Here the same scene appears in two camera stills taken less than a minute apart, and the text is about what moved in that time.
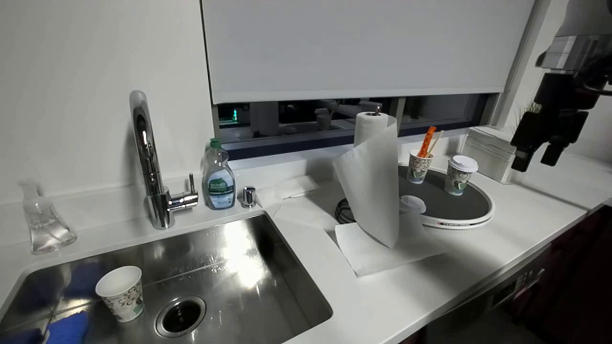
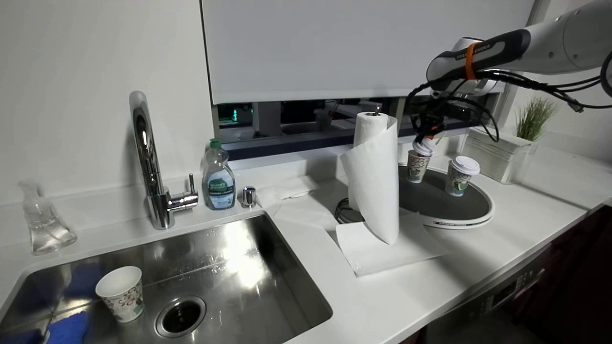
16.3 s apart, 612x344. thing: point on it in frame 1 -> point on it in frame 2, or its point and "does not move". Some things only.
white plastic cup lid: (414, 205) -> (424, 150)
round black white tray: (447, 211) does not move
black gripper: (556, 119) -> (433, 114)
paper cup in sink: (124, 290) does not move
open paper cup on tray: (418, 169) does not move
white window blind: (315, 51) does not move
